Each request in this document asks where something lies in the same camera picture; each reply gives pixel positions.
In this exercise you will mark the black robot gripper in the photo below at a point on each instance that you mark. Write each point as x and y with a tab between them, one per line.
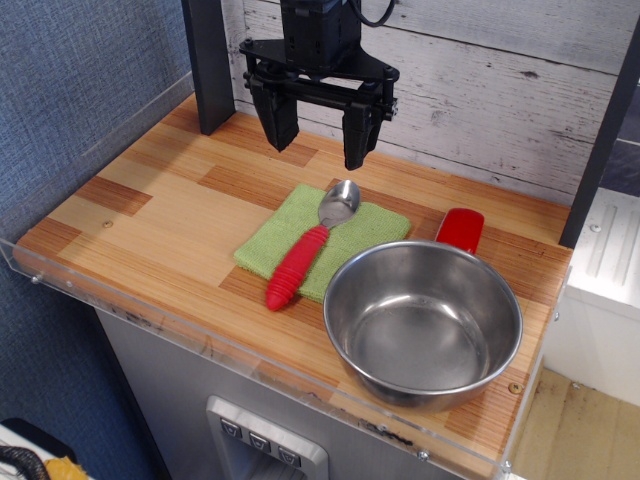
319	60

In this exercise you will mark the red handled metal spoon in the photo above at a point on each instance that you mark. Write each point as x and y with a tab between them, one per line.
338	206

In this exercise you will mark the green towel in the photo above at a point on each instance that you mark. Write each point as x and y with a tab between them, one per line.
371	225

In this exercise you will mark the grey toy fridge cabinet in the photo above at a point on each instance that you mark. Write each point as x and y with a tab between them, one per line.
172	384

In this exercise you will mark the clear acrylic table guard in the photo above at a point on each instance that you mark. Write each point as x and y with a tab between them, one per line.
117	199

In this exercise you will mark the silver dispenser button panel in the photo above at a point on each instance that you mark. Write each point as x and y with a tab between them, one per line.
251	447

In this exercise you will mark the white ribbed side unit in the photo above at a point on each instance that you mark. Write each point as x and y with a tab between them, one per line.
594	335

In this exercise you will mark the dark grey left post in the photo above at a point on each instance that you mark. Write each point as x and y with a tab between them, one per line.
208	53

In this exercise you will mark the dark grey post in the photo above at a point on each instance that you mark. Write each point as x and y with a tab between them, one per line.
615	113
208	53

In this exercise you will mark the steel pot with red handle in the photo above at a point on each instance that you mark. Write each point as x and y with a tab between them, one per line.
425	323

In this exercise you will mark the dark grey right post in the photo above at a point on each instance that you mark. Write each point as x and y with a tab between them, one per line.
615	113

